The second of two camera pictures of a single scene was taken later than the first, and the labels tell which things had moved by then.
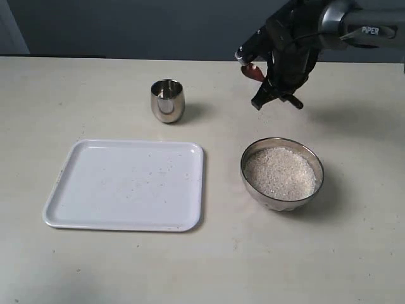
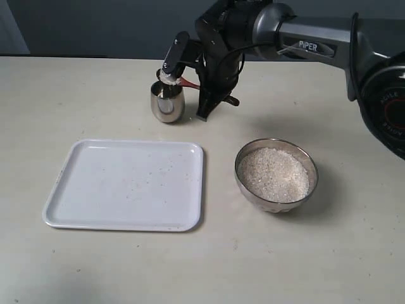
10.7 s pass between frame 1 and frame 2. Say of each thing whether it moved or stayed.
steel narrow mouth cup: stayed
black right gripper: moved
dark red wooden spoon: moved
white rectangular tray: stayed
